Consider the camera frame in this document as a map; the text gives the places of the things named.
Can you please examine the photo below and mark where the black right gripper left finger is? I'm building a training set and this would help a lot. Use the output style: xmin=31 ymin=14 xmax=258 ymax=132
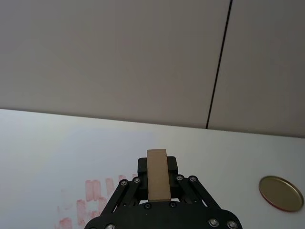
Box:
xmin=98 ymin=156 xmax=149 ymax=217

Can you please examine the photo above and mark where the round gold metal lid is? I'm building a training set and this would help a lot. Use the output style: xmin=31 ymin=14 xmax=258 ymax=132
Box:
xmin=258 ymin=176 xmax=305 ymax=213

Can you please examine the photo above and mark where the tan rectangular block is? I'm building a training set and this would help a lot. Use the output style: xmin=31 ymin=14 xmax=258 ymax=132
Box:
xmin=146 ymin=148 xmax=172 ymax=203

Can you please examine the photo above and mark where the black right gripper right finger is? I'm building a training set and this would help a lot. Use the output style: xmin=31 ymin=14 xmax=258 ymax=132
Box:
xmin=167 ymin=156 xmax=222 ymax=211

